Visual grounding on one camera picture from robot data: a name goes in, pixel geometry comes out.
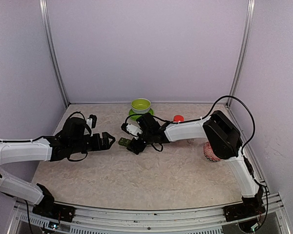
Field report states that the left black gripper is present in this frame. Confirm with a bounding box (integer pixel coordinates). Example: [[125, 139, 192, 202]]
[[70, 132, 115, 154]]

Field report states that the green weekly pill organizer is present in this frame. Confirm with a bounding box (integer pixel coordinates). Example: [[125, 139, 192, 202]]
[[118, 137, 131, 147]]

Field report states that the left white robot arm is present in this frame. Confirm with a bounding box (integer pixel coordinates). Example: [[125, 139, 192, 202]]
[[0, 112, 116, 217]]

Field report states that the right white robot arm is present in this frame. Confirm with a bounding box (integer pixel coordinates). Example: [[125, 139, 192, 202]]
[[121, 110, 267, 216]]

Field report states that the green saucer plate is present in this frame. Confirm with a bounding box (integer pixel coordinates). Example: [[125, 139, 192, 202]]
[[128, 108, 154, 121]]

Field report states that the green and white bowl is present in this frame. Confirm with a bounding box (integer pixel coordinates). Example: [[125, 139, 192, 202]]
[[131, 98, 151, 114]]

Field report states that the red pill bottle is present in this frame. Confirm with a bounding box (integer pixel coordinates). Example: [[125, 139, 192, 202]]
[[173, 115, 184, 122]]

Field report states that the red patterned oval tin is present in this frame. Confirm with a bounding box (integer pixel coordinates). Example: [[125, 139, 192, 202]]
[[203, 142, 221, 162]]

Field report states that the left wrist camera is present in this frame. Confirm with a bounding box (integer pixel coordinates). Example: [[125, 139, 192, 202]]
[[86, 114, 97, 136]]

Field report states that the front aluminium rail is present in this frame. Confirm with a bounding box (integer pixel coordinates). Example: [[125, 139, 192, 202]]
[[13, 192, 290, 234]]

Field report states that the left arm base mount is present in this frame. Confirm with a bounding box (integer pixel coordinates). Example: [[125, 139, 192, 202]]
[[32, 203, 76, 223]]

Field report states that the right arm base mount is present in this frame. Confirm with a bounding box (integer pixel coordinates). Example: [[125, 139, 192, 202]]
[[223, 203, 266, 222]]

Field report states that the right aluminium frame post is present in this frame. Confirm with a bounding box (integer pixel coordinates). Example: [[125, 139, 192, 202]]
[[230, 0, 255, 96]]

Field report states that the aluminium frame post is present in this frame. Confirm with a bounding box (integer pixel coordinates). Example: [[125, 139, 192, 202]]
[[230, 0, 255, 96], [39, 0, 70, 108]]

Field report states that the left aluminium frame post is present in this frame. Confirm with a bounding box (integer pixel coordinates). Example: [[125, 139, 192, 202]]
[[39, 0, 70, 108]]

